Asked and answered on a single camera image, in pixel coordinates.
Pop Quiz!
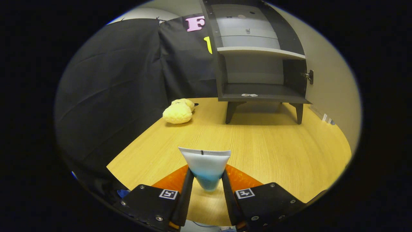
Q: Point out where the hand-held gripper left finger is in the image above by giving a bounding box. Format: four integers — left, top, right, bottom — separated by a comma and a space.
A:
113, 165, 195, 232

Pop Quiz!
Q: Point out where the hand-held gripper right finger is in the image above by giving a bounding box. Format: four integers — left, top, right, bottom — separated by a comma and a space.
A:
221, 164, 306, 231

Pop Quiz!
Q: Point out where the white blue tube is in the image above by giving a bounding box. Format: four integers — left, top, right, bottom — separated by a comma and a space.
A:
178, 147, 231, 192

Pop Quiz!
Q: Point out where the beige cabinet door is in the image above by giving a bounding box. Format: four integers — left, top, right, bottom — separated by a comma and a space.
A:
267, 3, 362, 155

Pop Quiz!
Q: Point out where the yellow plush toy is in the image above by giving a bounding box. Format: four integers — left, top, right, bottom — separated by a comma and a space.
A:
162, 98, 195, 124

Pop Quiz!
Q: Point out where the black backdrop cloth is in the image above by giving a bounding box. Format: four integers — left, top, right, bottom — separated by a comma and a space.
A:
54, 14, 222, 200

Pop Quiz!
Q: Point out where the metal door hinge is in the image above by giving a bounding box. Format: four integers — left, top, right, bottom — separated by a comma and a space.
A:
301, 70, 314, 85

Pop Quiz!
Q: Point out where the grey cabinet shelf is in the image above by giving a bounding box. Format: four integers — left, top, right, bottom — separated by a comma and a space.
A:
217, 47, 306, 60

